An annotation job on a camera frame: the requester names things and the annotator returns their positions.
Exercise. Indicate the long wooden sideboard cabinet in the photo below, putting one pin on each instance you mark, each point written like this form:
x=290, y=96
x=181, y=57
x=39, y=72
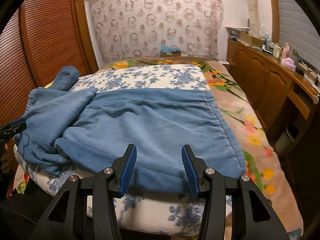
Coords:
x=283, y=100

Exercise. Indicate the floral beige bed blanket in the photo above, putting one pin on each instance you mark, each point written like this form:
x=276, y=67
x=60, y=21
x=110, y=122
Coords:
x=262, y=164

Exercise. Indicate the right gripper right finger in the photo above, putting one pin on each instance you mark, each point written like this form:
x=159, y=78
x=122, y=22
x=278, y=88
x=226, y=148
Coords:
x=252, y=215

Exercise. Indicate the pink figurine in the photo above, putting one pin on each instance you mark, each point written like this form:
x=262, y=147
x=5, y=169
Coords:
x=286, y=52

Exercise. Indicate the blue floral white quilt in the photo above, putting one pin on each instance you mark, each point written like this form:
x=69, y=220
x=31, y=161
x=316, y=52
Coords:
x=151, y=212

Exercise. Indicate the blue denim jeans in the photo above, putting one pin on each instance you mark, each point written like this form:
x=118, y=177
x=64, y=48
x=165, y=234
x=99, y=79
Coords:
x=88, y=129

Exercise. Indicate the cardboard box with blue items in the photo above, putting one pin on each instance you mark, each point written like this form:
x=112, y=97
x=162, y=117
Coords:
x=166, y=51

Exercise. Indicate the open cardboard box on sideboard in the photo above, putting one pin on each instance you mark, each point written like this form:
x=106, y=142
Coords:
x=252, y=39

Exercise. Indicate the grey window shutter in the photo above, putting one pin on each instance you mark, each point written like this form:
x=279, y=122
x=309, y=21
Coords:
x=296, y=29

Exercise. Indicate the pink tissue pack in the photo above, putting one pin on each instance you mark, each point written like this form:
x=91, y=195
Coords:
x=288, y=63

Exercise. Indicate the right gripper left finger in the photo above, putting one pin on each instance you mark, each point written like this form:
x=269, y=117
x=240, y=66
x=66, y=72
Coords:
x=65, y=216

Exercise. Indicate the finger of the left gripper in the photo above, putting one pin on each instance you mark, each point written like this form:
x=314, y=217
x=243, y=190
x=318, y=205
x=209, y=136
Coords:
x=11, y=129

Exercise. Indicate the brown louvered wardrobe door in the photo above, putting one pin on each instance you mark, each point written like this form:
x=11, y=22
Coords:
x=41, y=37

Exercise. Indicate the patterned lace curtain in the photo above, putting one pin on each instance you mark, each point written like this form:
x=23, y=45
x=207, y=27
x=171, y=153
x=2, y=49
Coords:
x=130, y=29

